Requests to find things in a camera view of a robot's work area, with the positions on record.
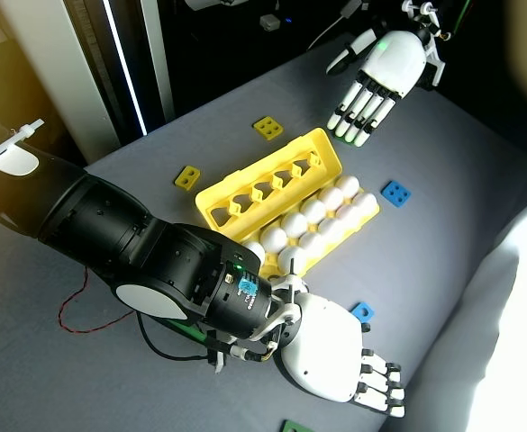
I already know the yellow egg carton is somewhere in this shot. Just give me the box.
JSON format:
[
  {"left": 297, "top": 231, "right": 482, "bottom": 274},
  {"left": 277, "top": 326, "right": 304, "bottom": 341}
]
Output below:
[{"left": 194, "top": 127, "right": 381, "bottom": 278}]

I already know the blue four-hole square block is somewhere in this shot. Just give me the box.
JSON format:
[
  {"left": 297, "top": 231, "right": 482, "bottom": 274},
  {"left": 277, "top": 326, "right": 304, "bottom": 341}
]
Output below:
[{"left": 380, "top": 180, "right": 412, "bottom": 208}]

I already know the red black twisted wire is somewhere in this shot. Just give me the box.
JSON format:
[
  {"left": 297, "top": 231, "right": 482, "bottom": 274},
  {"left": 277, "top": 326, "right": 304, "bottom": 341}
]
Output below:
[{"left": 57, "top": 265, "right": 134, "bottom": 335}]

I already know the white cable with plug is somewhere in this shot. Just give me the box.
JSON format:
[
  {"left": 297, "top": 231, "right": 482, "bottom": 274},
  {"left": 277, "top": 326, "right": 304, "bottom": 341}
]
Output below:
[{"left": 306, "top": 0, "right": 364, "bottom": 51}]

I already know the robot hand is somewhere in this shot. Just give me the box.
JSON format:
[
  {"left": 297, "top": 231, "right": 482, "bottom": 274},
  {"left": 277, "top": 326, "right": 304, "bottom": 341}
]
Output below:
[
  {"left": 275, "top": 291, "right": 407, "bottom": 419},
  {"left": 325, "top": 27, "right": 428, "bottom": 148}
]

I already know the white cloth backdrop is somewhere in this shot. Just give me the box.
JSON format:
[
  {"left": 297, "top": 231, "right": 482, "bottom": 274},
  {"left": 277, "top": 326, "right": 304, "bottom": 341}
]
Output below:
[{"left": 379, "top": 188, "right": 527, "bottom": 432}]

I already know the white frame post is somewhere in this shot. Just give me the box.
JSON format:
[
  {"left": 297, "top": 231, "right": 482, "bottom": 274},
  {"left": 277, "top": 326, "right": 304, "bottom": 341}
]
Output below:
[
  {"left": 0, "top": 0, "right": 123, "bottom": 164},
  {"left": 139, "top": 0, "right": 177, "bottom": 123}
]

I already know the white toy egg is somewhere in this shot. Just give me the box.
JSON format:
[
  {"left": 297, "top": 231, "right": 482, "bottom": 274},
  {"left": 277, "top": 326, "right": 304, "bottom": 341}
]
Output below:
[
  {"left": 280, "top": 211, "right": 309, "bottom": 239},
  {"left": 241, "top": 241, "right": 267, "bottom": 265},
  {"left": 336, "top": 175, "right": 362, "bottom": 197},
  {"left": 319, "top": 185, "right": 346, "bottom": 211},
  {"left": 319, "top": 218, "right": 348, "bottom": 242},
  {"left": 277, "top": 246, "right": 307, "bottom": 274},
  {"left": 300, "top": 199, "right": 328, "bottom": 225},
  {"left": 351, "top": 192, "right": 380, "bottom": 217},
  {"left": 334, "top": 204, "right": 363, "bottom": 229},
  {"left": 297, "top": 231, "right": 327, "bottom": 256},
  {"left": 260, "top": 226, "right": 289, "bottom": 253}
]

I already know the grey table cloth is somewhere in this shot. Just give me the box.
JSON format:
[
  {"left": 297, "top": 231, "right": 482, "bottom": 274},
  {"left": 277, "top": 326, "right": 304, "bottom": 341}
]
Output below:
[{"left": 0, "top": 48, "right": 527, "bottom": 432}]

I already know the yellow two-hole block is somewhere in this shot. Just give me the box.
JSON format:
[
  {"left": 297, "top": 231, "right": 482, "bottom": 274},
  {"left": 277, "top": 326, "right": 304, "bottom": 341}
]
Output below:
[{"left": 174, "top": 165, "right": 202, "bottom": 190}]

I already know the yellow four-hole square block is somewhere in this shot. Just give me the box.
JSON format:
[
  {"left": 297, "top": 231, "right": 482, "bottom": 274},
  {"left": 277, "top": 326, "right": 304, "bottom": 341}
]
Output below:
[{"left": 252, "top": 115, "right": 286, "bottom": 141}]

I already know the blue two-hole block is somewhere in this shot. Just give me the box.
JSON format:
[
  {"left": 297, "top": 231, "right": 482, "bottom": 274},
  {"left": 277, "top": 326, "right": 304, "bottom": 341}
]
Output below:
[{"left": 349, "top": 301, "right": 376, "bottom": 321}]

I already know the white light strip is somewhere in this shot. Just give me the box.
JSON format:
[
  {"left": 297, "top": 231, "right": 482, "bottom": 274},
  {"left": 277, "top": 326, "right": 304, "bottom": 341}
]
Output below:
[{"left": 101, "top": 0, "right": 149, "bottom": 137}]

